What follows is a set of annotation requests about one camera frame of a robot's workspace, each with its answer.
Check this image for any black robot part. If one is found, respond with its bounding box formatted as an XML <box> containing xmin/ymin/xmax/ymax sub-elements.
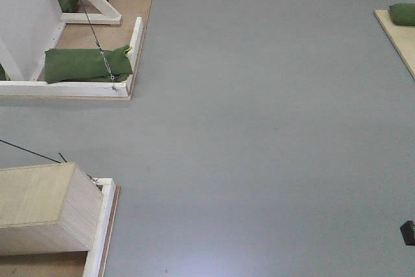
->
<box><xmin>399</xmin><ymin>220</ymin><xmax>415</xmax><ymax>246</ymax></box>

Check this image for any green sandbag by turnbuckle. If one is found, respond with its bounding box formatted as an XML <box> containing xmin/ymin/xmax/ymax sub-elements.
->
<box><xmin>44</xmin><ymin>45</ymin><xmax>133</xmax><ymax>84</ymax></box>

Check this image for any white diagonal wooden brace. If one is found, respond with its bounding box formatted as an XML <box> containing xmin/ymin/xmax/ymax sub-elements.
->
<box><xmin>60</xmin><ymin>0</ymin><xmax>122</xmax><ymax>25</ymax></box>

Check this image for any plywood base platform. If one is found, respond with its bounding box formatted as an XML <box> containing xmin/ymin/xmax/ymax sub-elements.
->
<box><xmin>25</xmin><ymin>0</ymin><xmax>152</xmax><ymax>82</ymax></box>

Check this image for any light plywood box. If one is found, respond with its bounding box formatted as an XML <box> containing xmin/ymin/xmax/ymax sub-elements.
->
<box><xmin>1</xmin><ymin>163</ymin><xmax>103</xmax><ymax>256</ymax></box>

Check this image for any small green sandbag behind brace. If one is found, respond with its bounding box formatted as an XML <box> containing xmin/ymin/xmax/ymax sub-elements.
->
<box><xmin>58</xmin><ymin>0</ymin><xmax>79</xmax><ymax>13</ymax></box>

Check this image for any plywood board far right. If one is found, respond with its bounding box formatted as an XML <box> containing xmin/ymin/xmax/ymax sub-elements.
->
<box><xmin>373</xmin><ymin>10</ymin><xmax>414</xmax><ymax>78</ymax></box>

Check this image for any green sandbag far right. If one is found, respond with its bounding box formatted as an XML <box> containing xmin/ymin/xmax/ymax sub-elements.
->
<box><xmin>389</xmin><ymin>3</ymin><xmax>415</xmax><ymax>26</ymax></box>

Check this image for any steel guy wire with turnbuckle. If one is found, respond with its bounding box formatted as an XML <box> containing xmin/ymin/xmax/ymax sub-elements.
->
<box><xmin>65</xmin><ymin>0</ymin><xmax>117</xmax><ymax>91</ymax></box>

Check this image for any black wire near box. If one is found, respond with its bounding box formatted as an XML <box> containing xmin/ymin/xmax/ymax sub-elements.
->
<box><xmin>0</xmin><ymin>139</ymin><xmax>67</xmax><ymax>163</ymax></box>

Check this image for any white rail near box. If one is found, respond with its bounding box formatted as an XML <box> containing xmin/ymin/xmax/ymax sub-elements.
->
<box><xmin>82</xmin><ymin>178</ymin><xmax>119</xmax><ymax>277</ymax></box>

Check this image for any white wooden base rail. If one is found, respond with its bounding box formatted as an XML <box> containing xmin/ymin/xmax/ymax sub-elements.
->
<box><xmin>1</xmin><ymin>17</ymin><xmax>144</xmax><ymax>100</ymax></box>

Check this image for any white wall panel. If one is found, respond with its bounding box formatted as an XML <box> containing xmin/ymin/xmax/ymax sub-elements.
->
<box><xmin>1</xmin><ymin>0</ymin><xmax>63</xmax><ymax>81</ymax></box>

